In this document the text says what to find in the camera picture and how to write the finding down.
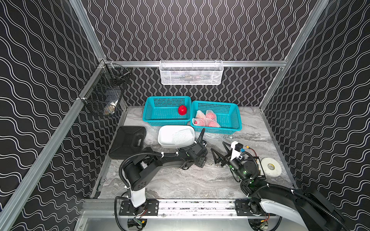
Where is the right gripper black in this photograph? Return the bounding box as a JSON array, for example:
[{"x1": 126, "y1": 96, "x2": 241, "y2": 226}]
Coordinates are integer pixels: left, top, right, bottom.
[{"x1": 212, "y1": 141, "x2": 246, "y2": 183}]

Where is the white foam net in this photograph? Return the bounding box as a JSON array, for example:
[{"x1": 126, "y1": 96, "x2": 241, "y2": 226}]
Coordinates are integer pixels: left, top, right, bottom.
[
  {"x1": 172, "y1": 135, "x2": 194, "y2": 146},
  {"x1": 173, "y1": 129, "x2": 193, "y2": 140}
]

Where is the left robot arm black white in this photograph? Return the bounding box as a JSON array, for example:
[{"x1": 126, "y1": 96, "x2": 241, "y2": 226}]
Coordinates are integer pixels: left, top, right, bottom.
[{"x1": 119, "y1": 129, "x2": 208, "y2": 208}]

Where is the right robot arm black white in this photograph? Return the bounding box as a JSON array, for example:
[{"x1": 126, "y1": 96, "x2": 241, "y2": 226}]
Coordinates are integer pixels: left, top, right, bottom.
[{"x1": 211, "y1": 142, "x2": 349, "y2": 231}]

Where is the white plastic tray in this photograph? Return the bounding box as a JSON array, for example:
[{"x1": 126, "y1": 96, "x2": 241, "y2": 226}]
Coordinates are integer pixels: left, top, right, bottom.
[{"x1": 158, "y1": 125, "x2": 195, "y2": 149}]

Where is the netted apple back right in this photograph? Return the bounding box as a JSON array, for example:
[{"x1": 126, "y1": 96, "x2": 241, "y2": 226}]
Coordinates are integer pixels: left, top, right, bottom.
[{"x1": 205, "y1": 110, "x2": 217, "y2": 121}]

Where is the right teal plastic basket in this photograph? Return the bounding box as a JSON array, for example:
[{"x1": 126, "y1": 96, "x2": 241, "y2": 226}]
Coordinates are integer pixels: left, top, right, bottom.
[{"x1": 190, "y1": 101, "x2": 242, "y2": 135}]

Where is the teal plastic basket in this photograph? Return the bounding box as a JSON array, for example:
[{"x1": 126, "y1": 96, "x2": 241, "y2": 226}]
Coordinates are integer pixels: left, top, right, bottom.
[
  {"x1": 190, "y1": 101, "x2": 242, "y2": 135},
  {"x1": 143, "y1": 96, "x2": 192, "y2": 127}
]

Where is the white tape roll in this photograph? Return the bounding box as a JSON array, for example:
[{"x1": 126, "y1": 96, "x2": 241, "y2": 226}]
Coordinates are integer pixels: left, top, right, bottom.
[{"x1": 261, "y1": 157, "x2": 282, "y2": 178}]

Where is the left teal plastic basket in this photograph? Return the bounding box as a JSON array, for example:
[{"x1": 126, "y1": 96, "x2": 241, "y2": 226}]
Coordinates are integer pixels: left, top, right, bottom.
[{"x1": 143, "y1": 96, "x2": 192, "y2": 127}]

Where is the black plastic tool case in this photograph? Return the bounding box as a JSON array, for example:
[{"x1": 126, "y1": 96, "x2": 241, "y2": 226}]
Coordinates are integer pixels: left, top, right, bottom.
[{"x1": 108, "y1": 126, "x2": 146, "y2": 160}]

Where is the object in black basket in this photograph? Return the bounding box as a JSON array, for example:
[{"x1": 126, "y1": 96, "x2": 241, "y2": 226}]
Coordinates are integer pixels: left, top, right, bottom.
[{"x1": 103, "y1": 100, "x2": 118, "y2": 115}]

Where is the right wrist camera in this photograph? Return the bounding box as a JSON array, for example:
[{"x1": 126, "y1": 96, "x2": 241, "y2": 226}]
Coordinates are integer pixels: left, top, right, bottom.
[{"x1": 230, "y1": 141, "x2": 245, "y2": 160}]

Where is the white wire wall basket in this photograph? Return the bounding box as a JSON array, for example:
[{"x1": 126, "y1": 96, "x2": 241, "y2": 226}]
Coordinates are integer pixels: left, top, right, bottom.
[{"x1": 159, "y1": 60, "x2": 224, "y2": 85}]

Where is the black wire wall basket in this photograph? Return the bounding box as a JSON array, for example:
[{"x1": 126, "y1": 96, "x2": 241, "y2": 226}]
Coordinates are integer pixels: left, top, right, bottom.
[{"x1": 82, "y1": 64, "x2": 133, "y2": 117}]

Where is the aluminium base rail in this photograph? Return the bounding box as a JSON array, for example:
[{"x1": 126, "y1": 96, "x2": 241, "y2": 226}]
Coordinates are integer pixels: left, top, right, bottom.
[{"x1": 83, "y1": 198, "x2": 313, "y2": 218}]

